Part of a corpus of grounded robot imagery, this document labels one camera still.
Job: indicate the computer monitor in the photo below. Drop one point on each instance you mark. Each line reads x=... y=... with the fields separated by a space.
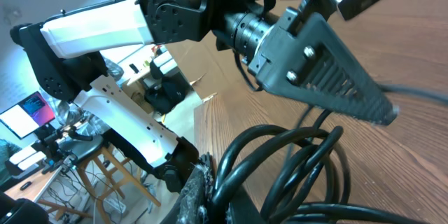
x=27 y=115

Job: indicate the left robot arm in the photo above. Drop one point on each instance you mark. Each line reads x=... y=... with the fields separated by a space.
x=65 y=55

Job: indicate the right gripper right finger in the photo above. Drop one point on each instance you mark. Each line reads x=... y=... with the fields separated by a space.
x=241 y=209

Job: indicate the background desk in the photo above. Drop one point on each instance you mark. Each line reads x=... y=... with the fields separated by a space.
x=36 y=174

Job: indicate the wooden stool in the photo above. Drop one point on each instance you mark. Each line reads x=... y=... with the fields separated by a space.
x=90 y=181

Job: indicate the cardboard backdrop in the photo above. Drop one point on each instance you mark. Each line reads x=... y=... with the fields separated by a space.
x=197 y=62

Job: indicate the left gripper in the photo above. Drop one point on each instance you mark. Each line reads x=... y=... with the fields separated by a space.
x=315 y=67

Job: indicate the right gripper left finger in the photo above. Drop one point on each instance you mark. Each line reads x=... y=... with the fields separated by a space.
x=191 y=205

